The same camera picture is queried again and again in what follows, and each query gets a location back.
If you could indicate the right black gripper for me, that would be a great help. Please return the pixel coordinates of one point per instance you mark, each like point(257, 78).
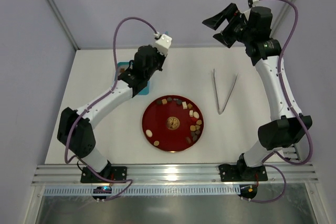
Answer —
point(231, 26)

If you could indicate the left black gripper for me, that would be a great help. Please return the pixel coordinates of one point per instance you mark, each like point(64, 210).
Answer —
point(156, 60)

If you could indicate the teal chocolate box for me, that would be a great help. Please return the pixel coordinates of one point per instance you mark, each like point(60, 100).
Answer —
point(122, 66)

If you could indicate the metal tongs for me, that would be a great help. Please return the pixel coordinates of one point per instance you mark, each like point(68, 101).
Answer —
point(223, 86)

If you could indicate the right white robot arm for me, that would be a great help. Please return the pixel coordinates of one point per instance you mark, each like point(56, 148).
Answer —
point(257, 50)

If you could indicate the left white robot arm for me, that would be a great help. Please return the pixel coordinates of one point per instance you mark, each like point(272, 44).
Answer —
point(75, 130)

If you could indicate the cream rectangular chocolate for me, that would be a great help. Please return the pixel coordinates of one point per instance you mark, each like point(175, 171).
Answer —
point(184, 104)

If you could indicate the white oval chocolate right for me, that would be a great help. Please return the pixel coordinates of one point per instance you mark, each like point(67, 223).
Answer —
point(196, 115)

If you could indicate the white oval chocolate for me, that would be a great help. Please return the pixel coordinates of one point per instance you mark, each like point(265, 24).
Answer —
point(149, 133)
point(196, 115)

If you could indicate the tan round chocolate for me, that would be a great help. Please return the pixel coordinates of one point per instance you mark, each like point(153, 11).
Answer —
point(156, 143)

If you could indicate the brown striped chocolate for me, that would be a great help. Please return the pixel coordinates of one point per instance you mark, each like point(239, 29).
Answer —
point(188, 140)

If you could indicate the round red lacquer tray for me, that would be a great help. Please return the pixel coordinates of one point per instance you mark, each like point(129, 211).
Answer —
point(171, 124)

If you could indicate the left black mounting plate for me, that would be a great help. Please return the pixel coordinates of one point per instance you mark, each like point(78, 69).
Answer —
point(119, 175)

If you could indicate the black mounting plate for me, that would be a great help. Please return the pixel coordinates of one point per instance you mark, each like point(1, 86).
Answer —
point(235, 173)
point(119, 175)

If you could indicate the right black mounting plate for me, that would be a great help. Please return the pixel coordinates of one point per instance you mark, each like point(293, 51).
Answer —
point(235, 173)

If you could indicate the white slotted cable duct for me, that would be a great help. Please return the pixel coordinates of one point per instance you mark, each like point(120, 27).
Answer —
point(143, 190)

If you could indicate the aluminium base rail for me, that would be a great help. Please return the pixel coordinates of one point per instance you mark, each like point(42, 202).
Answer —
point(146, 173)

